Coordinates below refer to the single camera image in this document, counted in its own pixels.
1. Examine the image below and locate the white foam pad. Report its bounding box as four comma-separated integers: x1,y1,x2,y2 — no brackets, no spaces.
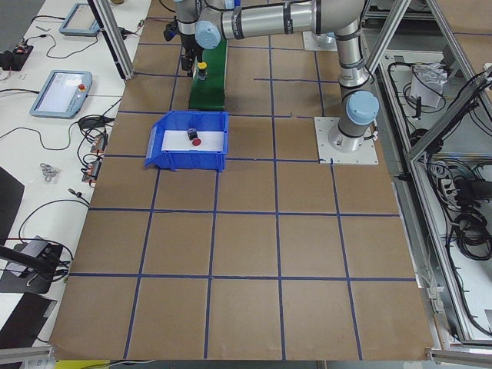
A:
161,130,226,151

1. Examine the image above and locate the red push button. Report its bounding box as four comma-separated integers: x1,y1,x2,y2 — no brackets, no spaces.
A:
187,128,201,147

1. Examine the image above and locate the far teach pendant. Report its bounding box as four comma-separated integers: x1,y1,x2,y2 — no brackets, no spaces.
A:
58,3,99,37

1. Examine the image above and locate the green conveyor belt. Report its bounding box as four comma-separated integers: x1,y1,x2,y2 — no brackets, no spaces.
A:
188,41,228,111

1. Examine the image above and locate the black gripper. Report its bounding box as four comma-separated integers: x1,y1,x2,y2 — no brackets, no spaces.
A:
180,34,204,79

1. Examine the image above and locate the blue bin with buttons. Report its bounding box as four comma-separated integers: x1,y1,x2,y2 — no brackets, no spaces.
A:
145,111,229,171

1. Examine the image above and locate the aluminium frame cabinet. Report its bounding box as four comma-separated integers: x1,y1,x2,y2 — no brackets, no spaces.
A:
362,1,491,354

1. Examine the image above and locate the near teach pendant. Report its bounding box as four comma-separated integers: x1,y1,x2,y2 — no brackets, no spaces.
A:
29,70,92,118

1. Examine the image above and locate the teach pendant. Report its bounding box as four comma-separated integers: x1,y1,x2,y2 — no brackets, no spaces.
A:
29,70,92,118
58,3,99,37

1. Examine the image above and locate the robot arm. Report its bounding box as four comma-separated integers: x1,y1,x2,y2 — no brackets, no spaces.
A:
163,0,380,154

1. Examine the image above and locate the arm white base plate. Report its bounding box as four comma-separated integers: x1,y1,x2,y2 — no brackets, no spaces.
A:
303,32,337,52
314,117,379,165

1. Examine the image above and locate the black camera stand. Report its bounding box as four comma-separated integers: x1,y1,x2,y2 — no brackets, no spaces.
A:
1,236,68,294

